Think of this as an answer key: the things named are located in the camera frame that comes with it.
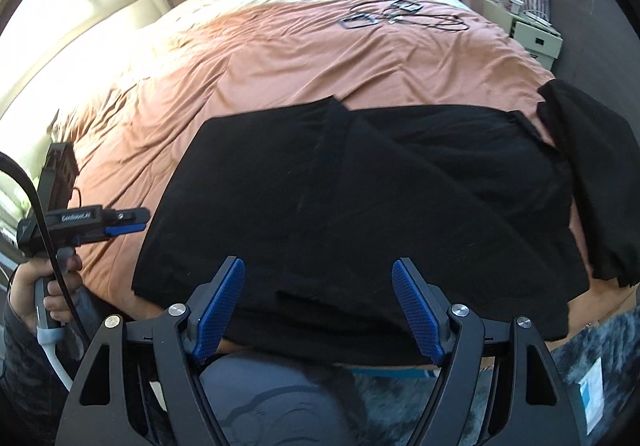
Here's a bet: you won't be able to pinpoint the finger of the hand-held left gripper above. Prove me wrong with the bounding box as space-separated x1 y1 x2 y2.
102 207 152 237

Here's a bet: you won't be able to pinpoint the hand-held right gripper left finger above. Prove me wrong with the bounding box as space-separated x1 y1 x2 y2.
57 255 247 446

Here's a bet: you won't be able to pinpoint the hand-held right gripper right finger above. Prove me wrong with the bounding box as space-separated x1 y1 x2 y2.
391 257 583 446

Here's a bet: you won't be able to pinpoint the black pants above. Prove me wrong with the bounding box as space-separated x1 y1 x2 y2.
131 94 591 367

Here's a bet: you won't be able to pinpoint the person's left forearm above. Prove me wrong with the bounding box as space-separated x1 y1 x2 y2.
0 293 91 446

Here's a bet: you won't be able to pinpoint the person's left hand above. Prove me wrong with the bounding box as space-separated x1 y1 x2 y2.
9 248 83 327

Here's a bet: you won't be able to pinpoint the grey fluffy rug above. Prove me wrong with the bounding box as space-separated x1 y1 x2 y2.
320 303 640 446

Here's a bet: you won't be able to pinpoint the person's grey clad leg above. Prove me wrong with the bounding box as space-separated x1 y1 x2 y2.
197 351 366 446

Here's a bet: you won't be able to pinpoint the cream padded headboard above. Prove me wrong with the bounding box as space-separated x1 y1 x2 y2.
0 0 168 161

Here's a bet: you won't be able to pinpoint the blue and white box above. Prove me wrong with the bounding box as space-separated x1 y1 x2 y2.
575 356 608 412

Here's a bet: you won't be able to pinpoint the orange fleece blanket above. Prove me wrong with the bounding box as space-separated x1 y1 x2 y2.
47 0 640 331

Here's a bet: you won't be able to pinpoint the black garment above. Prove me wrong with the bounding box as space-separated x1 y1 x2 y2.
535 80 640 289

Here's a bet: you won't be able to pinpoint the pale green storage drawers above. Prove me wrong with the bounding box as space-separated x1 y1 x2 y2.
482 0 563 71

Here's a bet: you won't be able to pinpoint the thick black gripper cable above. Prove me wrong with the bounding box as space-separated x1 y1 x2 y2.
0 152 91 362

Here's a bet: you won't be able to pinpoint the pale grey cable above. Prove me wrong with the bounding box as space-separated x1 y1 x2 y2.
37 326 76 392

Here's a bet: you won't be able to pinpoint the thin black cable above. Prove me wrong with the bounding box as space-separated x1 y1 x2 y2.
349 0 471 34

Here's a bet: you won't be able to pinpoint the large black rectangular frame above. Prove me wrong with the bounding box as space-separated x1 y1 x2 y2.
340 12 378 31

